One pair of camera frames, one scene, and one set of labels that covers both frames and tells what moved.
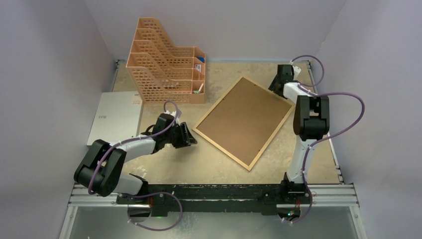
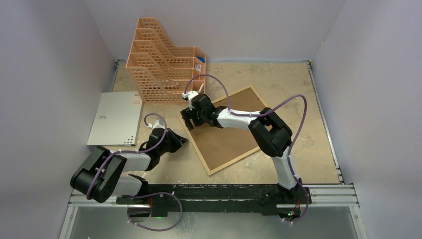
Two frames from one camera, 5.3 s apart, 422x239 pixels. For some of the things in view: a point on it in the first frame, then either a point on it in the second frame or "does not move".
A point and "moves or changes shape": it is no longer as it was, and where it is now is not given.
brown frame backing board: (243, 122) moves or changes shape
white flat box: (117, 116) does not move
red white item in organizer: (198, 66) does not move
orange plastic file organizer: (164, 74) does not move
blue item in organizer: (201, 59) does not move
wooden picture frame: (236, 160) to (219, 148)
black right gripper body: (278, 83) to (193, 116)
